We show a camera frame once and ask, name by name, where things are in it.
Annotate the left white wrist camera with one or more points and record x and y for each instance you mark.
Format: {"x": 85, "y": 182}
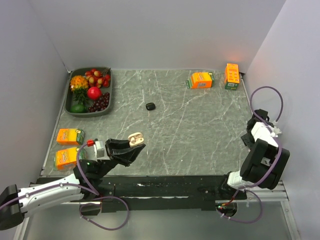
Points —
{"x": 98, "y": 147}

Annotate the orange box top centre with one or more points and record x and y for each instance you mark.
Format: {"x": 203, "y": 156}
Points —
{"x": 200, "y": 80}

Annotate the beige earbud charging case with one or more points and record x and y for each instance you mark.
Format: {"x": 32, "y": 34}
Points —
{"x": 135, "y": 139}

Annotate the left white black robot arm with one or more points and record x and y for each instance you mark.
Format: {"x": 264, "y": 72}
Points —
{"x": 16, "y": 204}

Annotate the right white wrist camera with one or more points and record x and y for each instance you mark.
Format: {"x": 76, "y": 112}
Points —
{"x": 275, "y": 129}

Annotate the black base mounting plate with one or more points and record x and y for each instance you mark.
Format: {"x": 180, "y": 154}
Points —
{"x": 167, "y": 192}

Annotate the green toy avocado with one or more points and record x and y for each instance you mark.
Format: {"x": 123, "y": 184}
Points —
{"x": 78, "y": 108}

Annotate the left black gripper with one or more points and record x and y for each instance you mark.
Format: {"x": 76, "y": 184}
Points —
{"x": 124, "y": 156}

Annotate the dark green fruit tray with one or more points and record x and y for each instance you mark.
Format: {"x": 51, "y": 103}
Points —
{"x": 69, "y": 101}

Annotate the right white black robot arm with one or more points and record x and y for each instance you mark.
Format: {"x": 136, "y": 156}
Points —
{"x": 264, "y": 164}

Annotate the red toy apple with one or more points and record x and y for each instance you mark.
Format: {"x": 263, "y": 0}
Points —
{"x": 94, "y": 93}

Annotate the orange box upper left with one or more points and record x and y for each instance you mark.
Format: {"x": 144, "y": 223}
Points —
{"x": 70, "y": 136}

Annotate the red yellow cherry bunch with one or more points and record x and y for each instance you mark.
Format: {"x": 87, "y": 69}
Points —
{"x": 98, "y": 78}

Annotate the orange box lower left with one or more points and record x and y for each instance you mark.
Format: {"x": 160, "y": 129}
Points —
{"x": 66, "y": 159}

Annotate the dark purple grape bunch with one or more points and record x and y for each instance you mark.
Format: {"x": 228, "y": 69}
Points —
{"x": 101, "y": 103}

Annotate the black earbud charging case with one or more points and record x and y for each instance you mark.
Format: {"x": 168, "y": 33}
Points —
{"x": 150, "y": 106}

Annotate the orange box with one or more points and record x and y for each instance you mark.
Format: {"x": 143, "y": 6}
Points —
{"x": 66, "y": 159}
{"x": 70, "y": 136}
{"x": 200, "y": 80}

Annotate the orange yellow toy pineapple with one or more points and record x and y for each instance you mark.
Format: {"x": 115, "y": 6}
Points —
{"x": 79, "y": 87}

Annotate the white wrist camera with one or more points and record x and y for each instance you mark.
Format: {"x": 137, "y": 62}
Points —
{"x": 98, "y": 147}
{"x": 275, "y": 129}

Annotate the orange green carton upright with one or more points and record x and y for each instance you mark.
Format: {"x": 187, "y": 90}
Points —
{"x": 232, "y": 77}

